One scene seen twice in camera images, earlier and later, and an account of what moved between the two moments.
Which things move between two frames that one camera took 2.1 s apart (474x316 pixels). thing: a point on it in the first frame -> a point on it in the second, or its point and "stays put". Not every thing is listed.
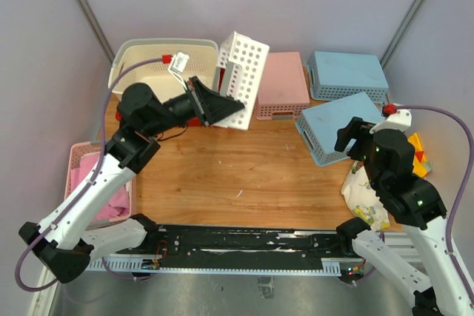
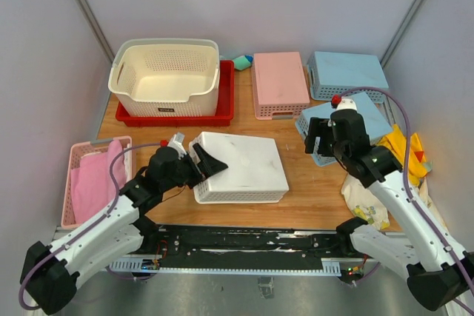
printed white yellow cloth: [361, 197] stays put
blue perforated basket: [340, 75] stays put
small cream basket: [238, 73] -> [255, 174]
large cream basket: [164, 86] stays put
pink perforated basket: [283, 92] stays put
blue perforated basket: [320, 126] stays put
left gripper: [215, 105] -> [208, 166]
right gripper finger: [359, 124] -> [319, 126]
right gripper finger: [344, 135] -> [309, 143]
